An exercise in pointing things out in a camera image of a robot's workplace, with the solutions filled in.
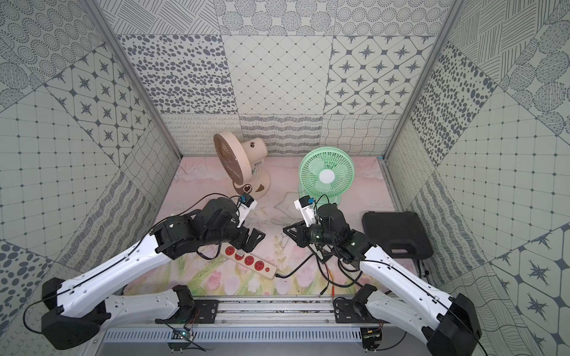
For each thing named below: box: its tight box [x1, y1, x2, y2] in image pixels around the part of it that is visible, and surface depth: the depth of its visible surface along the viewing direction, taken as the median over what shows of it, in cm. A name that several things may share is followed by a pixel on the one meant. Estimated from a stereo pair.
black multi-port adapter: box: [308, 242, 334, 264], surface depth 88 cm
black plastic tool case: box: [361, 211, 435, 261], surface depth 90 cm
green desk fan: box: [298, 146, 355, 204], surface depth 84 cm
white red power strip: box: [219, 243, 277, 280], surface depth 84 cm
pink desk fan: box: [213, 130, 271, 199], surface depth 88 cm
